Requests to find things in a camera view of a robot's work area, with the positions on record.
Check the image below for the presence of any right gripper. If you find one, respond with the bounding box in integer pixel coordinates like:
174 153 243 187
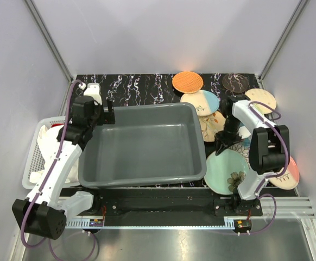
214 115 243 156

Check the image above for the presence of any mint green flower plate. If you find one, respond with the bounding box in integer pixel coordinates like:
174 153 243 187
204 150 249 196

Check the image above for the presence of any cream and blue plate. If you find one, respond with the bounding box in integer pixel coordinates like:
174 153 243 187
180 90 219 116

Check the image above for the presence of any orange woven plate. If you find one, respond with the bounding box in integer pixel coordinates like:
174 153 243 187
172 71 204 94

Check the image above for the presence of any teal embossed plate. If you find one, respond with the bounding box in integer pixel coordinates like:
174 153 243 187
242 136 251 147

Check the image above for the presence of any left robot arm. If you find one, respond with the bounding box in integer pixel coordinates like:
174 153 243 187
12 96 115 240

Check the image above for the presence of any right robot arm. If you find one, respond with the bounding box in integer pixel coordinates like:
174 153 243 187
215 95 290 216

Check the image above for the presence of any grey plastic bin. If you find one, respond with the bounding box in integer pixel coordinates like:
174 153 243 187
78 103 206 188

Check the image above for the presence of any white petal pattern bowl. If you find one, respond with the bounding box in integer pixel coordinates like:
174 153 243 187
229 143 250 165

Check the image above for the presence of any cream leaf pattern plate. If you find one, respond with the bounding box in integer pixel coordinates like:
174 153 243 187
199 110 225 142

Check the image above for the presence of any cream green centre plate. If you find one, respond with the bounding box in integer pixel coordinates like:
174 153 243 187
238 123 251 140

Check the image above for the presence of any beige wooden round plate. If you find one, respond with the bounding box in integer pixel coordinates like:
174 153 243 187
245 89 277 115

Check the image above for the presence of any dark transparent glass plate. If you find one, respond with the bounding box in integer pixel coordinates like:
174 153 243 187
222 73 249 93

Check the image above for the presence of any white cloth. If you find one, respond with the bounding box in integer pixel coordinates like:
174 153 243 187
29 126 80 184

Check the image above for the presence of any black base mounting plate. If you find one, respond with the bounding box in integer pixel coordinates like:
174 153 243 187
82 188 263 229

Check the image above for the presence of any pink and cream plate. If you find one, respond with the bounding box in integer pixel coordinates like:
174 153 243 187
269 157 300 190

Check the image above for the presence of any white plastic basket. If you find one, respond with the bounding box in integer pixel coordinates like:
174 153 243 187
22 116 65 190

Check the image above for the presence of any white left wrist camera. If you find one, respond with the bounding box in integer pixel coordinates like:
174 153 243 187
78 83 103 105

